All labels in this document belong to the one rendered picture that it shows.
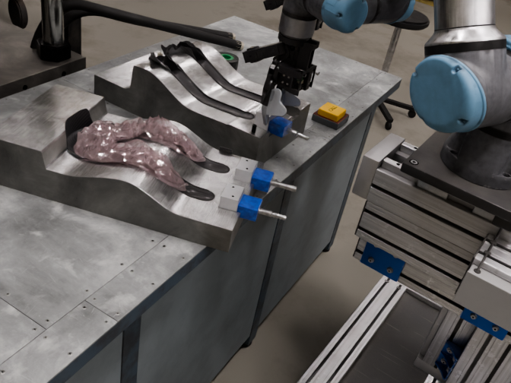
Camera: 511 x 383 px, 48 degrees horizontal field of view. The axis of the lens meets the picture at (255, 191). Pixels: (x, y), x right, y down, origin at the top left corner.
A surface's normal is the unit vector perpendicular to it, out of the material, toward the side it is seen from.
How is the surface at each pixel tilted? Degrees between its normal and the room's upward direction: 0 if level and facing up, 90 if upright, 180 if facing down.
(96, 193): 90
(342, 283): 0
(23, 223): 0
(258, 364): 0
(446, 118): 96
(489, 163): 73
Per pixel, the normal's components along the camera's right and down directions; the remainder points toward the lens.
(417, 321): 0.17, -0.80
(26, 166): -0.24, 0.52
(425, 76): -0.82, 0.31
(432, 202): -0.57, 0.39
